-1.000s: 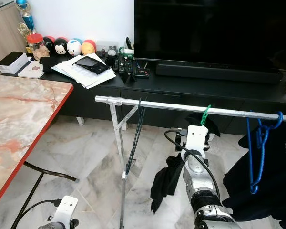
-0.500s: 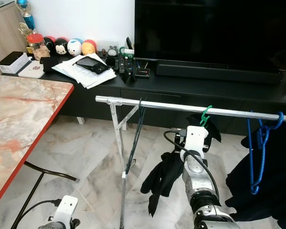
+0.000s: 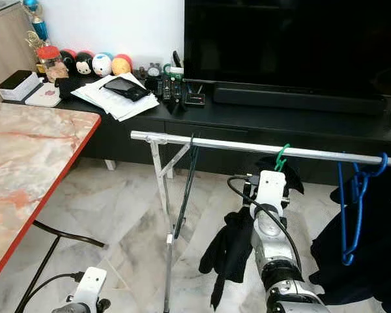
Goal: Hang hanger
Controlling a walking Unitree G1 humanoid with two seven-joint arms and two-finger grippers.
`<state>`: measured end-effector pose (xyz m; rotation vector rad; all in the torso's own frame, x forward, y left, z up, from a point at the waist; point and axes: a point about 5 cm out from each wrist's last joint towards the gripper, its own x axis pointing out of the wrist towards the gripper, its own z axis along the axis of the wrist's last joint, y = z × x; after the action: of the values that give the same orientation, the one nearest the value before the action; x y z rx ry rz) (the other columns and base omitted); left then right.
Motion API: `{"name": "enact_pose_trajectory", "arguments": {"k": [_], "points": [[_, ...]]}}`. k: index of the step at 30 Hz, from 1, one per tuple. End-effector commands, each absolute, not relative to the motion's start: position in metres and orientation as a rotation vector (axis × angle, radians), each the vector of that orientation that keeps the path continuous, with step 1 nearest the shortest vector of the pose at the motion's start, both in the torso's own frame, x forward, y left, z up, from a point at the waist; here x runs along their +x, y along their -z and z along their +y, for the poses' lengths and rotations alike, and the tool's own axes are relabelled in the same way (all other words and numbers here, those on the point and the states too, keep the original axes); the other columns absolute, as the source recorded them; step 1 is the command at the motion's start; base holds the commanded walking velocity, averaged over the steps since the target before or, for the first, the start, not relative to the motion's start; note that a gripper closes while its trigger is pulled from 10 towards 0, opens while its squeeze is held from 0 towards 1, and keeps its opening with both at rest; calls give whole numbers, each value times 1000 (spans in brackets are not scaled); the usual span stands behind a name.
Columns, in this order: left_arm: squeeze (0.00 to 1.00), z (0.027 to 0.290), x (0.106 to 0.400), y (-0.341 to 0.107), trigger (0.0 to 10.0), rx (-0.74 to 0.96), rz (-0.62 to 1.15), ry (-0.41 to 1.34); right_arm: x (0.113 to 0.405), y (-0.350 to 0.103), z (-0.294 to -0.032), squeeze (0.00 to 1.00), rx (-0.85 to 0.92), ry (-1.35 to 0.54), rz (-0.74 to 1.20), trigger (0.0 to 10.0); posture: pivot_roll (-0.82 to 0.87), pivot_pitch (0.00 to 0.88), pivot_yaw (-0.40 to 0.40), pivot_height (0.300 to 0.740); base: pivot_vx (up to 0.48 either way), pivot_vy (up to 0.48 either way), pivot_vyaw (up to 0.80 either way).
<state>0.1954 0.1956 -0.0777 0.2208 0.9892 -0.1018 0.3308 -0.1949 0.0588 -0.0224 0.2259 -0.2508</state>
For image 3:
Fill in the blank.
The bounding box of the green plastic hanger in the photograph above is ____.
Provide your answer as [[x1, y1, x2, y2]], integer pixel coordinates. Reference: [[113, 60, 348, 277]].
[[274, 143, 291, 171]]

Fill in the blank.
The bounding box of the black t-shirt grey print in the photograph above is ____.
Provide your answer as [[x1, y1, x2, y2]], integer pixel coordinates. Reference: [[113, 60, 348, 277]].
[[199, 156, 305, 310]]

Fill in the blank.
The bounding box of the black hanger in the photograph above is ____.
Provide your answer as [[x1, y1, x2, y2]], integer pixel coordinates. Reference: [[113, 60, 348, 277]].
[[173, 134, 201, 239]]

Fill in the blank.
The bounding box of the blue plastic hanger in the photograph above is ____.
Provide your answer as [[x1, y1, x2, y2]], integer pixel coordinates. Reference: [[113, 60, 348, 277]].
[[337, 153, 388, 266]]

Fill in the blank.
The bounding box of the silver clothes rack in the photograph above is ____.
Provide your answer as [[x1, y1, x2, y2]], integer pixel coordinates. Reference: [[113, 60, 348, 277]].
[[130, 130, 391, 313]]

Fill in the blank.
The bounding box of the black TV console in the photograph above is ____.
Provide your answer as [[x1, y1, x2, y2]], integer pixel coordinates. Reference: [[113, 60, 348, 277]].
[[55, 88, 391, 196]]

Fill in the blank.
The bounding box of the black soundbar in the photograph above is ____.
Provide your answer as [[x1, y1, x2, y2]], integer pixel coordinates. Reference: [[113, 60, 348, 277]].
[[213, 85, 388, 116]]

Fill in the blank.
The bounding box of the small black set-top device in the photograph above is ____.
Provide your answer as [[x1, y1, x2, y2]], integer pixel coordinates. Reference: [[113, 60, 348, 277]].
[[184, 93, 207, 107]]

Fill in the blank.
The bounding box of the green remote control holder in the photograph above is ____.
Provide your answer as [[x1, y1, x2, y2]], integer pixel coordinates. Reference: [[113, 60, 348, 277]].
[[162, 62, 186, 105]]

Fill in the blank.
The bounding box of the navy t-shirt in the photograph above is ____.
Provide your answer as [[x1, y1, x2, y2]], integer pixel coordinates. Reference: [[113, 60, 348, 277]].
[[310, 166, 391, 307]]

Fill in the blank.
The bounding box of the black television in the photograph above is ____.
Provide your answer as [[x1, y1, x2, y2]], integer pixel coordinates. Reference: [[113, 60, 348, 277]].
[[184, 0, 391, 98]]

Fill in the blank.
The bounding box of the white paper stack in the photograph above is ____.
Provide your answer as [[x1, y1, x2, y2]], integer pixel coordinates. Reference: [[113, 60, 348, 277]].
[[70, 73, 160, 123]]

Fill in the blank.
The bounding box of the black wallet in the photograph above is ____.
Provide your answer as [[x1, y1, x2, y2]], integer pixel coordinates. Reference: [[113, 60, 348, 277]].
[[102, 76, 151, 102]]

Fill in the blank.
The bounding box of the marble folding table red edge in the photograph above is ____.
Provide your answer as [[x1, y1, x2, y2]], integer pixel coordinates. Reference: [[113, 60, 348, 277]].
[[0, 101, 108, 313]]

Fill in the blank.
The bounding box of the orange red round plush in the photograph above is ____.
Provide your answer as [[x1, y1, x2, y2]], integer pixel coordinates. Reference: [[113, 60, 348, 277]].
[[111, 54, 133, 76]]

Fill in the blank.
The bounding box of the white box black lid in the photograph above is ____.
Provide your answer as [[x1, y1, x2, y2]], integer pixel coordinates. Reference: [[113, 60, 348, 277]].
[[0, 70, 41, 102]]

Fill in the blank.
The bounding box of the light wooden cabinet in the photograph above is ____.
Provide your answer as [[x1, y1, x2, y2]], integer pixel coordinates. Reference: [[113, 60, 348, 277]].
[[0, 3, 38, 102]]

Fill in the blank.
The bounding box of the black red round plush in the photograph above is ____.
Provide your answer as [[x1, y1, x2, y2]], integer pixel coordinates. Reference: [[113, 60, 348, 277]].
[[60, 50, 78, 72]]

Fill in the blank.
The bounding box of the glass jar red lid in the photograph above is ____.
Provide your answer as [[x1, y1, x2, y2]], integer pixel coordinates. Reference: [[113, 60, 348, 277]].
[[36, 46, 67, 84]]

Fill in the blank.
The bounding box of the blue gold trophy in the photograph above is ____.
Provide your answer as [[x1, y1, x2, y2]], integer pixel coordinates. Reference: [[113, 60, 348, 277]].
[[24, 0, 50, 63]]

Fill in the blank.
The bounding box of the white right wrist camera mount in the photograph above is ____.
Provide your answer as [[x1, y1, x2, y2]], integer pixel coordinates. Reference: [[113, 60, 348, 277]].
[[254, 170, 287, 211]]

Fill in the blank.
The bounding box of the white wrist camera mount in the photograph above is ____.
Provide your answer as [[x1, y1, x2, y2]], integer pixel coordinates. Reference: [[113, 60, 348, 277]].
[[254, 170, 287, 211], [78, 266, 108, 307]]

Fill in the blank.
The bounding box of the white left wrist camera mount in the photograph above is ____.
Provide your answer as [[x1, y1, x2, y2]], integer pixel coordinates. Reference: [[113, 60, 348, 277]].
[[78, 266, 108, 307]]

